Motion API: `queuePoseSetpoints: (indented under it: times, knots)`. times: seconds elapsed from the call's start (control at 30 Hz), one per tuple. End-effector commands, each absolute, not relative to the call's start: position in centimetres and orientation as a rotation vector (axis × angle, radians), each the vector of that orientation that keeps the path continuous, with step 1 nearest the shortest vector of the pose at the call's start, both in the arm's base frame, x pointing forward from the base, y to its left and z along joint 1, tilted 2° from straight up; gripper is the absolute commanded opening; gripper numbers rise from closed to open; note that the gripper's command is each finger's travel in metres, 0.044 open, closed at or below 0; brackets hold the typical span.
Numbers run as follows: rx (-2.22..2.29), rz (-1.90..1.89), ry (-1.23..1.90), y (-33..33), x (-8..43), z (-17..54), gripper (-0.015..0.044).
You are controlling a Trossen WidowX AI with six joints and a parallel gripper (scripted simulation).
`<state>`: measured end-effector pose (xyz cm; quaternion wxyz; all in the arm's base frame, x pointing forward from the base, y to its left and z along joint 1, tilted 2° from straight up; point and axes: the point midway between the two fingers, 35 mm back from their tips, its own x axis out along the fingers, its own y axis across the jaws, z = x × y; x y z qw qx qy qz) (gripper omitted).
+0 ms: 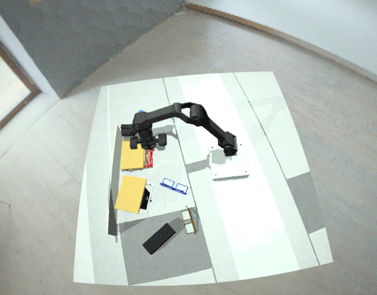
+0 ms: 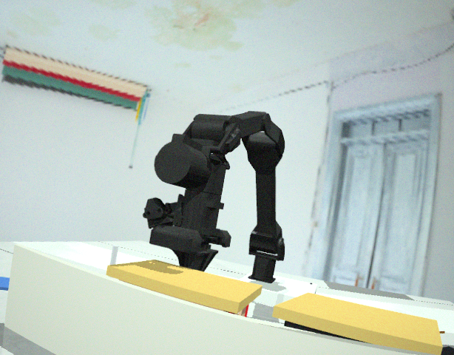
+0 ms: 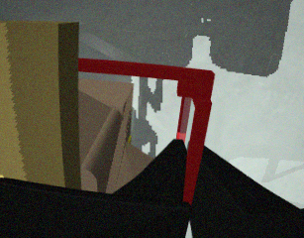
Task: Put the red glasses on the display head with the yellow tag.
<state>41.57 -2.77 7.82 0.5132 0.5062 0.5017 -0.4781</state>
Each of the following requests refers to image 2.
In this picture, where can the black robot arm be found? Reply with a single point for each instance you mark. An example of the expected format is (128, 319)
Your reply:
(187, 162)

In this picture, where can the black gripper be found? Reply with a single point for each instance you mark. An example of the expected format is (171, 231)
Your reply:
(190, 242)

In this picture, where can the blue block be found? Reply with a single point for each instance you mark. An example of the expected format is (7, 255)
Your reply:
(4, 283)

